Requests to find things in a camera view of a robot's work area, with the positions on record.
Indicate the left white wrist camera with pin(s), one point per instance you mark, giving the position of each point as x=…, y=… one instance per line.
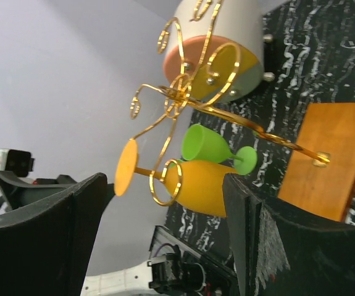
x=19, y=162

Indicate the round cream drawer cabinet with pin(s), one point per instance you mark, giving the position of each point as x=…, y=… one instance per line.
x=218, y=46

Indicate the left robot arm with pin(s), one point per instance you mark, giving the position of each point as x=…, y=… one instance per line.
x=182, y=272

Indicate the orange wooden rack base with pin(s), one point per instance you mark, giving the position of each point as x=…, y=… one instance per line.
x=323, y=187

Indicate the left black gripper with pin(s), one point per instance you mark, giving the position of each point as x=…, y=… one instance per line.
x=17, y=193

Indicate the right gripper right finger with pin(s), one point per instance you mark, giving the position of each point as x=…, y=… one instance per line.
x=280, y=249

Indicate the orange wine glass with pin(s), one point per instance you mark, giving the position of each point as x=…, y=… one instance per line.
x=197, y=184

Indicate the green wine glass rear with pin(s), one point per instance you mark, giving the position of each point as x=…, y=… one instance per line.
x=201, y=143

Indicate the gold wire glass rack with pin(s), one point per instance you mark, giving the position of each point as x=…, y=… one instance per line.
x=178, y=97

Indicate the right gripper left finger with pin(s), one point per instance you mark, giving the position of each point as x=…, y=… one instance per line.
x=45, y=247

